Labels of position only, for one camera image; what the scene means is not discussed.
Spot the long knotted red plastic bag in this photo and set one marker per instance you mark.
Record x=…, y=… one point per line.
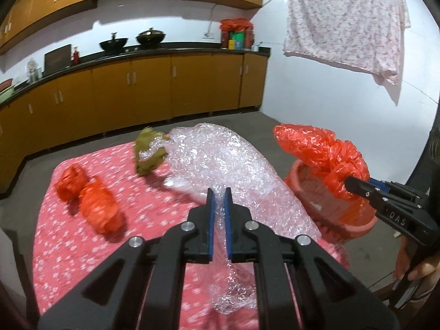
x=99, y=206

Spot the pink basin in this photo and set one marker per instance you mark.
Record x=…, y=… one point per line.
x=5, y=84

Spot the clear bubble wrap sheet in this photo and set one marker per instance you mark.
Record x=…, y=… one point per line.
x=227, y=158

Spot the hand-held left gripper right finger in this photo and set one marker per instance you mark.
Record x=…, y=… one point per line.
x=228, y=223

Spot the white cup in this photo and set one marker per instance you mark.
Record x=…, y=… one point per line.
x=254, y=47

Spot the red bottle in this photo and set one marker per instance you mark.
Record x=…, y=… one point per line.
x=76, y=56

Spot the open black wok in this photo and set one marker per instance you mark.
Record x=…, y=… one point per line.
x=112, y=44

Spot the green basin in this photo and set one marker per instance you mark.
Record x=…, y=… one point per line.
x=6, y=95

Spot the person's right hand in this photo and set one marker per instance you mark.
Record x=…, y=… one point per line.
x=424, y=270

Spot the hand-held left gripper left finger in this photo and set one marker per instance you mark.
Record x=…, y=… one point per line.
x=210, y=220

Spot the red floral tablecloth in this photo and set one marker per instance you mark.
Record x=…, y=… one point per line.
x=103, y=264

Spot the green box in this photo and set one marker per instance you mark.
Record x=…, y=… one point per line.
x=237, y=36

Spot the olive yellow plastic bag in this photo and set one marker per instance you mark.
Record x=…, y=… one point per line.
x=147, y=154

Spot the red bag over containers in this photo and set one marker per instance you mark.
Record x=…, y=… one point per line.
x=236, y=25

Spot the small yellow bottle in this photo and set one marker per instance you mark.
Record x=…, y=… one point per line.
x=232, y=44

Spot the black kitchen countertop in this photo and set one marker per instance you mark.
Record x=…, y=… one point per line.
x=192, y=48

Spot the orange plastic basket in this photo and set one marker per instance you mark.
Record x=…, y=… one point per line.
x=309, y=192

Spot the glass jar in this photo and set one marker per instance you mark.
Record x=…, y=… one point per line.
x=33, y=71

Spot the wall socket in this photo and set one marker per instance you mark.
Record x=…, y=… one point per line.
x=208, y=34

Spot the large orange-red plastic bag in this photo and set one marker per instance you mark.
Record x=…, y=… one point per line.
x=316, y=147

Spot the white floral hanging sheet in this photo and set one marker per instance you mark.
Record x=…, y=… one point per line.
x=343, y=20

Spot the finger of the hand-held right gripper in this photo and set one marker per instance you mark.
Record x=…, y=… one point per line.
x=361, y=187
x=380, y=184

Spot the wooden lower kitchen cabinets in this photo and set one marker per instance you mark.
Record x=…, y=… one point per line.
x=144, y=89

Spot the dark cutting board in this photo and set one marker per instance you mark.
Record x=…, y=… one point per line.
x=57, y=59

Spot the black wok with lid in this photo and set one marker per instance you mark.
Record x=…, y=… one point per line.
x=150, y=37

